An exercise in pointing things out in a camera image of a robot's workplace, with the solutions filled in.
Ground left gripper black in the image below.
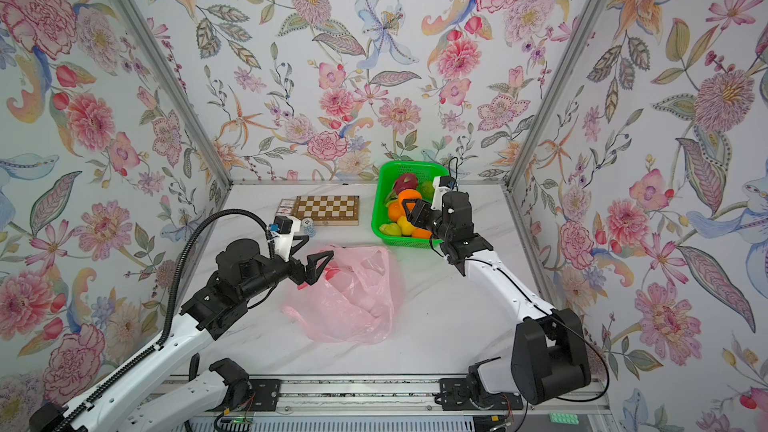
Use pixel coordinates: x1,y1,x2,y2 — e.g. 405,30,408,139
239,236,335,304

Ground orange fruit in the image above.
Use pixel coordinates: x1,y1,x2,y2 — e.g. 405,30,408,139
397,189,422,211
387,200,405,223
411,228,432,239

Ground yellow lemon fruit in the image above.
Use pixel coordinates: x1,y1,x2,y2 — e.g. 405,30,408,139
397,216,416,237

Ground green pear fruit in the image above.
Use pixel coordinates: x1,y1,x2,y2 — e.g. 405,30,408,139
379,223,402,237

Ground red dragon fruit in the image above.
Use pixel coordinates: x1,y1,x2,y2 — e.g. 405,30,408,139
392,172,419,195

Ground pink plastic bag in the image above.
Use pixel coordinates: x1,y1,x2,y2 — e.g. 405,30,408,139
281,245,405,345

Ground round green lime fruit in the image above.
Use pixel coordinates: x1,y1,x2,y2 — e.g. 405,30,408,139
418,181,434,202

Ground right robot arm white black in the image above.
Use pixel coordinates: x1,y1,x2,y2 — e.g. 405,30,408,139
402,191,592,405

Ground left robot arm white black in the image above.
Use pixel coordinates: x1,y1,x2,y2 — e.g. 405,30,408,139
29,236,334,431

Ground small blue white cup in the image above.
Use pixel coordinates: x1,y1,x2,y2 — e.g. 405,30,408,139
302,218,316,237

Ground wooden chessboard box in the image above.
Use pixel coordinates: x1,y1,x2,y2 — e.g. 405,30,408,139
291,195,360,226

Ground small card box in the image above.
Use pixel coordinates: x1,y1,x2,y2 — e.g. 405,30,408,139
275,198,297,217

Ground green plastic basket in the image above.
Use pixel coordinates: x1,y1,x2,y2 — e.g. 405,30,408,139
371,161,449,248

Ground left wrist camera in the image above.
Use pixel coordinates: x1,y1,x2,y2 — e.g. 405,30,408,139
270,215,301,262

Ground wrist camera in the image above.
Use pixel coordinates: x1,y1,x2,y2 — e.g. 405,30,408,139
432,175,456,210
270,215,301,262

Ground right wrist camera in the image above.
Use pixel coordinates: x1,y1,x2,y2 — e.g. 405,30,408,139
432,175,456,210

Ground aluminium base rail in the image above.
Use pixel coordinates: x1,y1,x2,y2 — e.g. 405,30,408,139
249,373,609,416

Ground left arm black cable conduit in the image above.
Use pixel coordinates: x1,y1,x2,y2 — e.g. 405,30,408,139
50,208,277,432

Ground right aluminium corner post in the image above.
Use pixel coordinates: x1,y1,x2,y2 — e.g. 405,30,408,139
506,0,607,192

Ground aluminium corner post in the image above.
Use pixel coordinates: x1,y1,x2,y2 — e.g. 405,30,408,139
506,0,607,192
114,0,233,192

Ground left aluminium corner post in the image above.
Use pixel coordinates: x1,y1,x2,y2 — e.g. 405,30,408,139
114,0,233,192

